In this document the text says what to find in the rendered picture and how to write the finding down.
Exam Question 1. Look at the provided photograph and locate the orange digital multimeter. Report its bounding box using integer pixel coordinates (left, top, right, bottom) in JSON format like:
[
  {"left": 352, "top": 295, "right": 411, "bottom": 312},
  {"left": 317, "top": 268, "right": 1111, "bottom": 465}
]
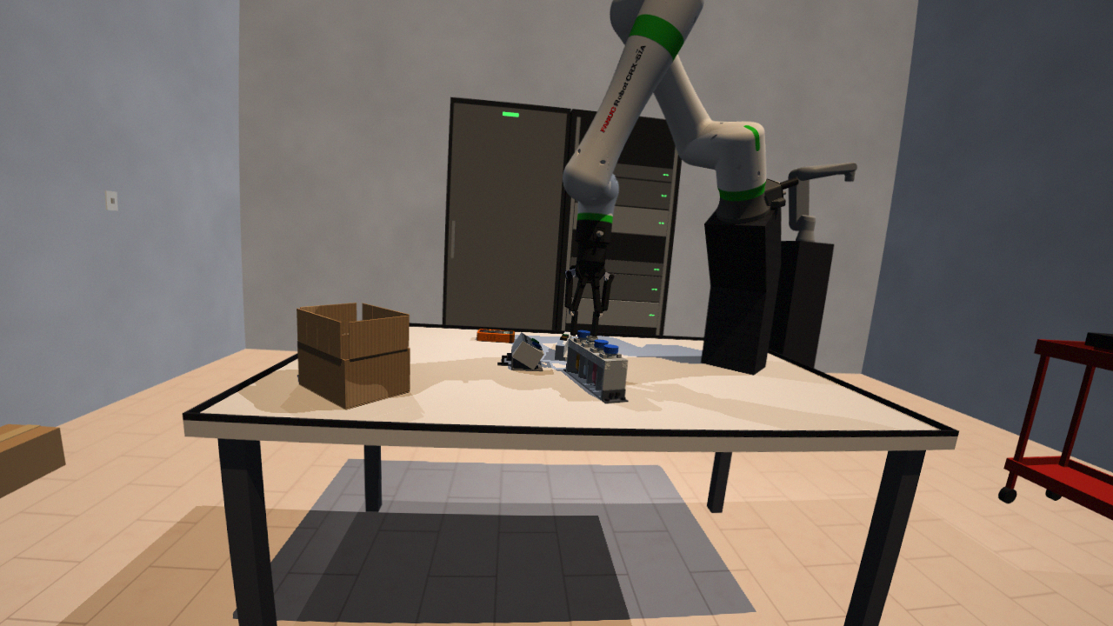
[{"left": 477, "top": 329, "right": 515, "bottom": 343}]

